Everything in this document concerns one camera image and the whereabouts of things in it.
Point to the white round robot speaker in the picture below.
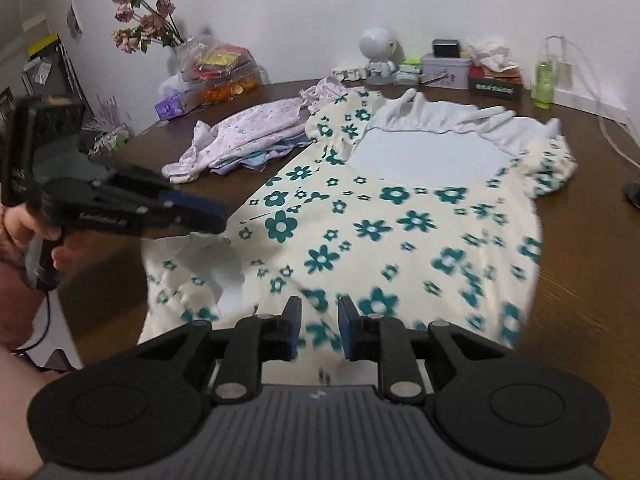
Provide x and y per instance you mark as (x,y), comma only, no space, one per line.
(380,47)

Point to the small black box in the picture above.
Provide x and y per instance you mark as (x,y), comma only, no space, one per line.
(446,49)

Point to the purple tissue packet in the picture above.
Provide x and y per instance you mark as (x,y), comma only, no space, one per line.
(172,105)

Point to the white power strip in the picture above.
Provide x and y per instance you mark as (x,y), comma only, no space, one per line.
(585,102)

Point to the person's left forearm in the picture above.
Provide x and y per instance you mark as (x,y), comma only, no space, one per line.
(15,315)

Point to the pink floral top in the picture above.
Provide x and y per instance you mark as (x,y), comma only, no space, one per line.
(325,92)

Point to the clear box of oranges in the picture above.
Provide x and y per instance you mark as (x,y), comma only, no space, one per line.
(230,91)

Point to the green white small box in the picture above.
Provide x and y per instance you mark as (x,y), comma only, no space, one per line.
(410,66)

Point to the cream green-flower dress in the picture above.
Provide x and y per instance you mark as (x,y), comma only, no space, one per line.
(375,210)

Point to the purple blue garment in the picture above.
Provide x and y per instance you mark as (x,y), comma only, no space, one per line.
(265,157)

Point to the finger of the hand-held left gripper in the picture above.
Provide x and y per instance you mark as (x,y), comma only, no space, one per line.
(190,222)
(190,200)

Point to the dried pink flowers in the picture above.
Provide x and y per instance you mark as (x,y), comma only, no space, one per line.
(145,20)

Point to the clear glass vase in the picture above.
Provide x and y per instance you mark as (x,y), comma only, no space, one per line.
(176,62)

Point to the red black box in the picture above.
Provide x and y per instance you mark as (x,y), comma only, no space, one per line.
(495,87)

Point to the crumpled white tissue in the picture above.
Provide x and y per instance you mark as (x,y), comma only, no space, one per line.
(490,55)

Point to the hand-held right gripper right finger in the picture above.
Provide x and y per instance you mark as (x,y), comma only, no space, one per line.
(346,327)

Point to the green spray bottle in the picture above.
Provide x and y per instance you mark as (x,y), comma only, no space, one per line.
(542,85)

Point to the person's left hand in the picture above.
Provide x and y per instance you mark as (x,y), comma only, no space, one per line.
(12,232)

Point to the white charger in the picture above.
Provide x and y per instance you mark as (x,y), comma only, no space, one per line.
(565,75)

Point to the person's bare leg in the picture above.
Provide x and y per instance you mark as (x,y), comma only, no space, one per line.
(17,410)

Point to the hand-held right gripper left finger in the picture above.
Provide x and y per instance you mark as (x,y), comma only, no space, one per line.
(295,327)

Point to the grey tin box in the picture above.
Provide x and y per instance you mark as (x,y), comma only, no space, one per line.
(445,72)

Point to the plastic bag of snacks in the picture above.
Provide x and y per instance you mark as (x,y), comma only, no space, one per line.
(220,57)

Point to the pink floral clothes pile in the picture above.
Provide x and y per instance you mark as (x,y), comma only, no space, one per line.
(250,125)

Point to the purple fluffy decoration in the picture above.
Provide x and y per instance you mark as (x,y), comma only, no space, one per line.
(111,112)

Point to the metal storage rack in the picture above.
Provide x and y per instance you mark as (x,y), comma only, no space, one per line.
(50,70)

